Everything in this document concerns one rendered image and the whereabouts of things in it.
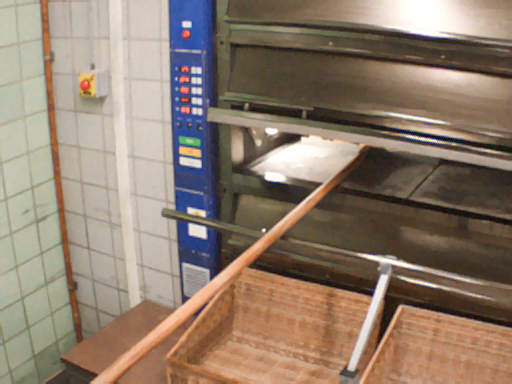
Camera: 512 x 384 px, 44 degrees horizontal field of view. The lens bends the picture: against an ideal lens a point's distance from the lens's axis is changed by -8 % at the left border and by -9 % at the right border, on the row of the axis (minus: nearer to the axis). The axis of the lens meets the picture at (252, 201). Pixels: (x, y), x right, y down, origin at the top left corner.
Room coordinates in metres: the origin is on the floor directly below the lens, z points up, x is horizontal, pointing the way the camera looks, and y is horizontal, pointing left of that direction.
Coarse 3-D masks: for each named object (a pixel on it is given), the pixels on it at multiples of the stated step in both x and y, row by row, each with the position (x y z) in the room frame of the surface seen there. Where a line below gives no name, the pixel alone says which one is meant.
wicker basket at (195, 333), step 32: (224, 288) 2.07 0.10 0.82; (256, 288) 2.12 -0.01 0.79; (288, 288) 2.06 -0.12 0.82; (320, 288) 2.01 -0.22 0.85; (224, 320) 2.07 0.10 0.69; (256, 320) 2.08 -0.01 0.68; (288, 320) 2.03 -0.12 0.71; (352, 320) 1.92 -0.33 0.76; (192, 352) 1.88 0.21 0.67; (224, 352) 2.01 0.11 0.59; (256, 352) 2.01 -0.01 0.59; (288, 352) 1.99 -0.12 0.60; (320, 352) 1.94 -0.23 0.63; (352, 352) 1.89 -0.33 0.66
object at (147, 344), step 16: (352, 160) 2.25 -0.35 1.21; (336, 176) 2.09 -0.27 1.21; (320, 192) 1.96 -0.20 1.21; (304, 208) 1.84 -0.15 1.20; (288, 224) 1.73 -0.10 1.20; (272, 240) 1.64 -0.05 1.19; (240, 256) 1.52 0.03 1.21; (256, 256) 1.56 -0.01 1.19; (224, 272) 1.44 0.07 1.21; (208, 288) 1.36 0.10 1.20; (192, 304) 1.29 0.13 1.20; (176, 320) 1.23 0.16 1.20; (160, 336) 1.17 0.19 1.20; (128, 352) 1.10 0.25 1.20; (144, 352) 1.11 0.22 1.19; (112, 368) 1.04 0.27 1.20; (128, 368) 1.06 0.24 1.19
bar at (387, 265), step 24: (168, 216) 1.90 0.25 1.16; (192, 216) 1.86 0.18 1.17; (288, 240) 1.69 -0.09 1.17; (384, 264) 1.54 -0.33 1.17; (408, 264) 1.52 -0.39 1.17; (384, 288) 1.52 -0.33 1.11; (480, 288) 1.41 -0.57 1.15; (504, 288) 1.38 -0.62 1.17; (360, 336) 1.43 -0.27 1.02; (360, 360) 1.40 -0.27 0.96
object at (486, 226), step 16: (240, 176) 2.21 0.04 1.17; (256, 176) 2.18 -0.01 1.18; (272, 176) 2.18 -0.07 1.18; (288, 192) 2.11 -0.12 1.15; (304, 192) 2.08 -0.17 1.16; (336, 192) 2.03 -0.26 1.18; (352, 192) 2.02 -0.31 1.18; (368, 192) 2.02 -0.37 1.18; (368, 208) 1.97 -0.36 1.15; (384, 208) 1.94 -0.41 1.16; (400, 208) 1.91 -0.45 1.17; (416, 208) 1.89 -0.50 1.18; (432, 208) 1.88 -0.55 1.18; (448, 208) 1.88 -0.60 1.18; (448, 224) 1.83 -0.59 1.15; (464, 224) 1.80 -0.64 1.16; (480, 224) 1.78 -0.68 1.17; (496, 224) 1.75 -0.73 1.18
